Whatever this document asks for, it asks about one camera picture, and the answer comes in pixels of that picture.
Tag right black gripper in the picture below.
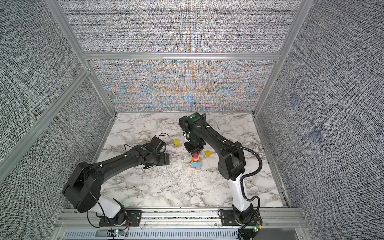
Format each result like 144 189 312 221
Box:
183 134 206 156

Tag orange wood block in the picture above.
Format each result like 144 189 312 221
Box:
191 158 202 165

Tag light blue wood block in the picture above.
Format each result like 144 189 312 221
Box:
191 163 202 168

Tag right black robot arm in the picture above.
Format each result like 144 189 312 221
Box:
179 113 255 225

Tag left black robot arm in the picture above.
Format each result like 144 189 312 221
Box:
63 145 170 228

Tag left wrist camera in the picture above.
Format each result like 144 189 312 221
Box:
149 136 167 153

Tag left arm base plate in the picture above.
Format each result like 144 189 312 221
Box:
99 210 143 228

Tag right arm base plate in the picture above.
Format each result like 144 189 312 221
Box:
218 209 263 227

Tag aluminium mounting rail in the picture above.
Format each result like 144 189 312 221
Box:
55 208 307 230

